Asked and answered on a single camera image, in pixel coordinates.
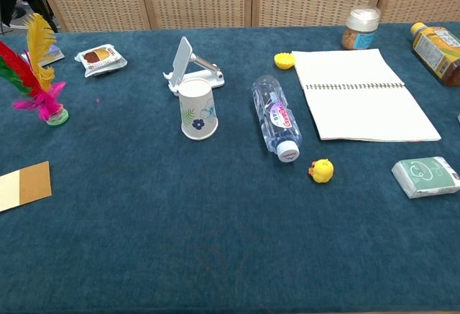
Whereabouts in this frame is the colourful feather shuttlecock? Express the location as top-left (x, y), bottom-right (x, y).
top-left (0, 12), bottom-right (70, 126)

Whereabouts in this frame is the white folding phone stand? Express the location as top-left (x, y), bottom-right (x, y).
top-left (162, 36), bottom-right (226, 95)

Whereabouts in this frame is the clear plastic water bottle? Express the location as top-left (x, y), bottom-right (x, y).
top-left (251, 75), bottom-right (302, 164)

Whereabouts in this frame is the small yellow duck toy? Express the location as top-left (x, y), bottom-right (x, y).
top-left (308, 158), bottom-right (335, 185)

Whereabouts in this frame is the dark blue table mat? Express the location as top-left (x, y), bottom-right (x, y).
top-left (0, 22), bottom-right (460, 314)

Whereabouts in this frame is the open white spiral notebook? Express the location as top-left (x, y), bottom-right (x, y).
top-left (290, 48), bottom-right (442, 143)

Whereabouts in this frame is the white snack packet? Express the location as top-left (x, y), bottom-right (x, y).
top-left (74, 43), bottom-right (128, 78)

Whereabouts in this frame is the white-lidded clear jar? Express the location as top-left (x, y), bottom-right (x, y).
top-left (341, 6), bottom-right (382, 50)

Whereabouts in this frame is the small blue card box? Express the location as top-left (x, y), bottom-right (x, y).
top-left (20, 43), bottom-right (65, 68)

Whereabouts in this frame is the green tissue pack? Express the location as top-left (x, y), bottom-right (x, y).
top-left (391, 156), bottom-right (460, 200)

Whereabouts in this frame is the tan cream bookmark with tassel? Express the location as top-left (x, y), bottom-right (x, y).
top-left (0, 160), bottom-right (52, 213)

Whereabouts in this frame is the brown tea bottle yellow cap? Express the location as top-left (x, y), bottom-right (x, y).
top-left (410, 22), bottom-right (460, 88)

